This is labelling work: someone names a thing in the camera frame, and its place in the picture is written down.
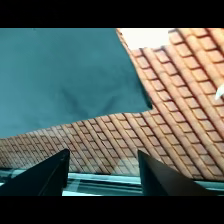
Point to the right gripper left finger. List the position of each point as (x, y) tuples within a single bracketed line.
[(43, 178)]

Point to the dark green garment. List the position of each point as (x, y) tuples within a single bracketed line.
[(63, 80)]

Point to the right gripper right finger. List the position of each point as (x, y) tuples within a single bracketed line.
[(160, 178)]

